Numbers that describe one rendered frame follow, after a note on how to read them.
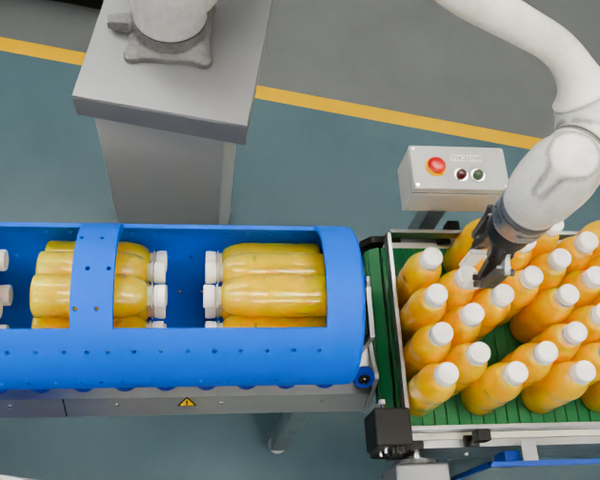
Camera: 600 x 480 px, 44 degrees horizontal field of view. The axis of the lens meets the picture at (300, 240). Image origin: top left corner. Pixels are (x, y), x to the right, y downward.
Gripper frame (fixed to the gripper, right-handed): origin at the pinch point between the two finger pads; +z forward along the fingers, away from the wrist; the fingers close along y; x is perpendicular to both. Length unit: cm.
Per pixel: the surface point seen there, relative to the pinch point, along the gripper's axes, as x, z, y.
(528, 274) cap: 11.5, 2.4, -0.1
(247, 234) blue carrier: -41.4, 3.5, -8.0
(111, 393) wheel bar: -66, 21, 17
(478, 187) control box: 5.0, 3.5, -19.4
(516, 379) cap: 5.8, 2.4, 19.9
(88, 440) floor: -83, 113, 10
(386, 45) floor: 24, 113, -146
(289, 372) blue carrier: -34.9, 0.0, 19.0
